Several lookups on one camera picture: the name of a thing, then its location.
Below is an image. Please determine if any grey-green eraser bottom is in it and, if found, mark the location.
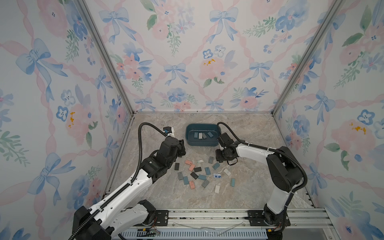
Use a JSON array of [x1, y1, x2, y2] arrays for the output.
[[202, 180, 210, 188]]

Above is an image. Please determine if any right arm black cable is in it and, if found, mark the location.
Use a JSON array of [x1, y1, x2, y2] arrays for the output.
[[216, 121, 308, 193]]

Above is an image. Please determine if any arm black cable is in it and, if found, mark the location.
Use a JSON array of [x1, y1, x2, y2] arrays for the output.
[[68, 122, 172, 240], [216, 121, 308, 193]]

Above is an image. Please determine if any blue eraser middle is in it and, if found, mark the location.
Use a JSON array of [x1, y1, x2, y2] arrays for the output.
[[205, 167, 211, 175]]

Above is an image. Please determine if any black eraser lower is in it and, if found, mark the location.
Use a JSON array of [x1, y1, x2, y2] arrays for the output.
[[191, 172, 199, 180]]

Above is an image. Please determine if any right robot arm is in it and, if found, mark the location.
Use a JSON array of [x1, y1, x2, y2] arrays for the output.
[[216, 133, 308, 231]]

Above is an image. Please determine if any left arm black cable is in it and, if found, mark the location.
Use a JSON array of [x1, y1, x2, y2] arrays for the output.
[[68, 122, 172, 240]]

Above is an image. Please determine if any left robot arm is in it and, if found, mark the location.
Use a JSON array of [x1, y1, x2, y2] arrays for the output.
[[70, 136, 186, 240]]

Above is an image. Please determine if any pink eraser lower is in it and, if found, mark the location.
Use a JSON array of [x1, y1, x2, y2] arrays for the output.
[[188, 164, 196, 172]]

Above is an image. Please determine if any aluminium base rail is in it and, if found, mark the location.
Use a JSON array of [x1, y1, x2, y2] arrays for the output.
[[80, 206, 334, 240]]

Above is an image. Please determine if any black eraser middle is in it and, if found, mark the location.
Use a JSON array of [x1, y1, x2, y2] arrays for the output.
[[194, 167, 202, 173]]

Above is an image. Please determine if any teal plastic storage box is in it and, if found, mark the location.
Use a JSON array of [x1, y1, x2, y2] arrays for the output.
[[186, 123, 222, 147]]

